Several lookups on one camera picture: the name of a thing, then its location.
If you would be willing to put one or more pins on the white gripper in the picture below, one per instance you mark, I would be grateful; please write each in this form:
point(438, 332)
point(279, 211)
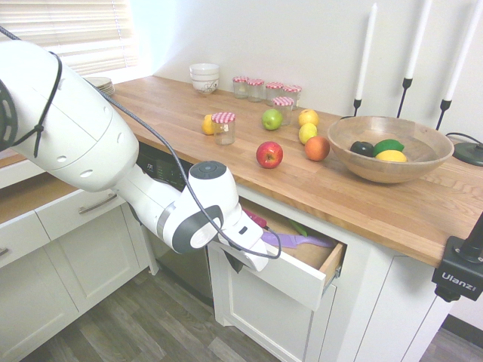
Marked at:
point(245, 241)

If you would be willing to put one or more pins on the white wooden drawer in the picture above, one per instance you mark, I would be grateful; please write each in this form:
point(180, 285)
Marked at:
point(287, 275)

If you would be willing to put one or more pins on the white cabinet with drawer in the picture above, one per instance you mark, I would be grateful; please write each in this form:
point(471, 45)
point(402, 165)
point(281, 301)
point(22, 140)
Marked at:
point(396, 301)

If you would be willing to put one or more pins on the black dishwasher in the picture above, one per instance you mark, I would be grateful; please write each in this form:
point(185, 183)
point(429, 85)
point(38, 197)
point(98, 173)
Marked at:
point(181, 271)

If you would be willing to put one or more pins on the purple kitchen knife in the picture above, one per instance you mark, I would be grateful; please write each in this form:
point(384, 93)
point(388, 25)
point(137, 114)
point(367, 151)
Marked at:
point(302, 241)

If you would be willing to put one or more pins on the green scissors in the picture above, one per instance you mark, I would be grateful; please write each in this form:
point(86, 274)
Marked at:
point(298, 227)

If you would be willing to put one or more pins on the red apple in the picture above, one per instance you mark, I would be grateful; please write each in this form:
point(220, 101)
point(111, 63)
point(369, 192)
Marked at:
point(269, 155)

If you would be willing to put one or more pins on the glass jar checked lid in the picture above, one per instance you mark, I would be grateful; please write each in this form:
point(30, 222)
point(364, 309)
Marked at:
point(283, 109)
point(274, 90)
point(223, 130)
point(255, 91)
point(240, 87)
point(293, 93)

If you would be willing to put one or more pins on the yellow lemon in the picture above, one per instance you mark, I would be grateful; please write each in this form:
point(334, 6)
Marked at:
point(207, 126)
point(391, 156)

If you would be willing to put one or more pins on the orange fruit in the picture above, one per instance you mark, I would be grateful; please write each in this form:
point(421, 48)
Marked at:
point(317, 148)

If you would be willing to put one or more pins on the green apple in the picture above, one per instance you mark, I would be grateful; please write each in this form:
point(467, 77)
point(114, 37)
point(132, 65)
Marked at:
point(272, 120)

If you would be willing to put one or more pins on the yellow apple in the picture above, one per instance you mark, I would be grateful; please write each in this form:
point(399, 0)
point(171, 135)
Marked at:
point(309, 117)

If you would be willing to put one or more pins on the dark avocado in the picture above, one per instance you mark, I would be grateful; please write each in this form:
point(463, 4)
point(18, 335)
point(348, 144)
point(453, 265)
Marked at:
point(360, 148)

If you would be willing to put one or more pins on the white patterned bowl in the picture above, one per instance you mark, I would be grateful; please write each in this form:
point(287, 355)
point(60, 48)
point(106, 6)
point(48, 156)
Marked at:
point(205, 89)

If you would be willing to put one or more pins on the large wooden bowl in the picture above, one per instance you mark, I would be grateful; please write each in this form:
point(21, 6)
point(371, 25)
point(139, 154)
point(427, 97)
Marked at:
point(396, 169)

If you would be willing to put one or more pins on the green lime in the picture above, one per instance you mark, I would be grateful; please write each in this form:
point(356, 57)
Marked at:
point(388, 146)

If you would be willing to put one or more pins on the black candle holder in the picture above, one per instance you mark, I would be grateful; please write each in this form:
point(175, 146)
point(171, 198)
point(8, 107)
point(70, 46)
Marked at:
point(406, 84)
point(357, 105)
point(445, 107)

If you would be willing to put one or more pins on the stack of white plates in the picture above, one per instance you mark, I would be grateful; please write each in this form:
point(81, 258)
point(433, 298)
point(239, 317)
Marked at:
point(102, 84)

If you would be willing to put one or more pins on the white taper candle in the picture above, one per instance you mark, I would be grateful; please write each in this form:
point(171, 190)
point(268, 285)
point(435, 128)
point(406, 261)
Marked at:
point(462, 56)
point(418, 37)
point(367, 53)

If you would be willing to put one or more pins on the black lamp base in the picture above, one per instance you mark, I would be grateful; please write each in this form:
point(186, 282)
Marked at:
point(469, 154)

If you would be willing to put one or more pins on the white window blind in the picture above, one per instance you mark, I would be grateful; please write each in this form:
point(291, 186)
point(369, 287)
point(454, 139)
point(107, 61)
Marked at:
point(75, 22)

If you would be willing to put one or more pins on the black Ulanzi camera clamp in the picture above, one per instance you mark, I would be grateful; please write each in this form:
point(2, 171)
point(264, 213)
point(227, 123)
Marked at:
point(456, 279)

